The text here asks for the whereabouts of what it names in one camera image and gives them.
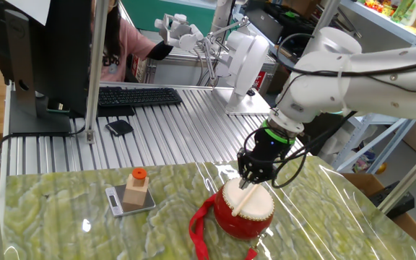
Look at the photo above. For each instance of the small white paper sheet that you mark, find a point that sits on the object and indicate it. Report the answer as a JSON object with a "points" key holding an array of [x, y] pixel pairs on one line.
{"points": [[27, 11]]}

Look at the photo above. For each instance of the black equipment case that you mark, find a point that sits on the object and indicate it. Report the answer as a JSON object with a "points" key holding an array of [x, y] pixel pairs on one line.
{"points": [[265, 21]]}

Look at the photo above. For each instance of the black box item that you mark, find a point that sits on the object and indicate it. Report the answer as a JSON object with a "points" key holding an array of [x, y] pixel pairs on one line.
{"points": [[392, 202]]}

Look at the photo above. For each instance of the wooden drumstick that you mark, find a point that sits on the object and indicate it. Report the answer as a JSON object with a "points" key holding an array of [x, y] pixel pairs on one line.
{"points": [[244, 202]]}

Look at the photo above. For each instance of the black keyboard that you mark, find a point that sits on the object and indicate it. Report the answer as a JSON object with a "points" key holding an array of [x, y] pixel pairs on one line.
{"points": [[139, 96]]}

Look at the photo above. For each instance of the black computer monitor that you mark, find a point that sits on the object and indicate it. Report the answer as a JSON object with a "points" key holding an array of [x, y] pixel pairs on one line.
{"points": [[60, 54]]}

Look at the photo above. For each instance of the red drum white head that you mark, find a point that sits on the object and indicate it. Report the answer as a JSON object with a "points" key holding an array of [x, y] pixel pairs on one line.
{"points": [[240, 227]]}

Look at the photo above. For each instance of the wooden block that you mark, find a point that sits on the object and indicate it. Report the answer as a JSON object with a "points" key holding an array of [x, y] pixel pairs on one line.
{"points": [[135, 195]]}

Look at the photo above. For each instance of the black sleeved forearm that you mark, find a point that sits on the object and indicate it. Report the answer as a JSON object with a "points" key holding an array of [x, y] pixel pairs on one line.
{"points": [[159, 51]]}

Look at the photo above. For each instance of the cardboard box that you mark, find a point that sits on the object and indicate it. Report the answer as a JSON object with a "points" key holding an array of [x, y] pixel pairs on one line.
{"points": [[359, 184]]}

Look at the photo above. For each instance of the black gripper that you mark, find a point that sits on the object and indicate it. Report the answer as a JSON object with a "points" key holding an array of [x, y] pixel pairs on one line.
{"points": [[271, 150]]}

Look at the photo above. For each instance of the white metal shelf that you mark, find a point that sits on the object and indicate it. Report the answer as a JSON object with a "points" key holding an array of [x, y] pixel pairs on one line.
{"points": [[381, 18]]}

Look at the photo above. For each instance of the green marble pattern mat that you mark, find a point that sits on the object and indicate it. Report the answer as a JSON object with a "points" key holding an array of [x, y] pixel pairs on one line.
{"points": [[67, 231]]}

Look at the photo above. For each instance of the silver digital scale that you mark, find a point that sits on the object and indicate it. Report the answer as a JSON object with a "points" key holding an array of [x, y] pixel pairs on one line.
{"points": [[114, 202]]}

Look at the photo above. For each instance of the person in pink shirt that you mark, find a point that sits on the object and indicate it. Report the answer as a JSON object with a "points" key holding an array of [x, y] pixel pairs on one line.
{"points": [[128, 43]]}

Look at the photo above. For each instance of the aluminium frame strut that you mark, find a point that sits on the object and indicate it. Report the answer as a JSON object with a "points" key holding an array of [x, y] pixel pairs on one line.
{"points": [[410, 177]]}

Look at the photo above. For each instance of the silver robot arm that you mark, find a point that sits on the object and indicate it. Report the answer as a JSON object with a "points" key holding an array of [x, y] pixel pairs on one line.
{"points": [[374, 83]]}

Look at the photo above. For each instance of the white background robot column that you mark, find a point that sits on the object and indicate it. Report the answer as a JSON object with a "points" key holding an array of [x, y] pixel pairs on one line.
{"points": [[222, 14]]}

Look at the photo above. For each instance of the white haptic control device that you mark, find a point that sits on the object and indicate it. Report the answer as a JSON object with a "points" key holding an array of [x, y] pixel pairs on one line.
{"points": [[247, 61]]}

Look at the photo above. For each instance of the black pouch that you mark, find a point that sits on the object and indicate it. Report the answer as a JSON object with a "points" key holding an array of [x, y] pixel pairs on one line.
{"points": [[119, 128]]}

